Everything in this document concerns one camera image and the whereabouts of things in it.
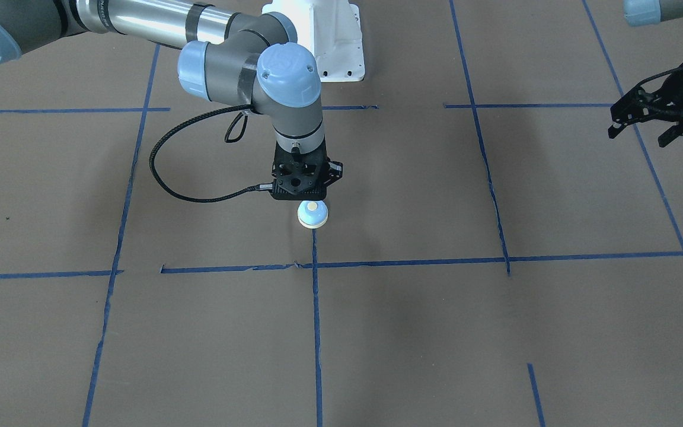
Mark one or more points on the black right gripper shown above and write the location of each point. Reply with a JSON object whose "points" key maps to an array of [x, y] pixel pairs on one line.
{"points": [[335, 171]]}

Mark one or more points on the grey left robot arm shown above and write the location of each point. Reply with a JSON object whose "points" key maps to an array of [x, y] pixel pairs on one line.
{"points": [[652, 13]]}

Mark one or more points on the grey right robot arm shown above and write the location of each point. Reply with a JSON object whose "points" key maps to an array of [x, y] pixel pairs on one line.
{"points": [[244, 62]]}

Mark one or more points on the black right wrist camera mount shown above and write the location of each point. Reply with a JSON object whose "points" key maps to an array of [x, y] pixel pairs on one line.
{"points": [[299, 181]]}

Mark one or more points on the white camera stand base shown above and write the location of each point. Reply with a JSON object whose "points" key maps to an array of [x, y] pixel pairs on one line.
{"points": [[331, 31]]}

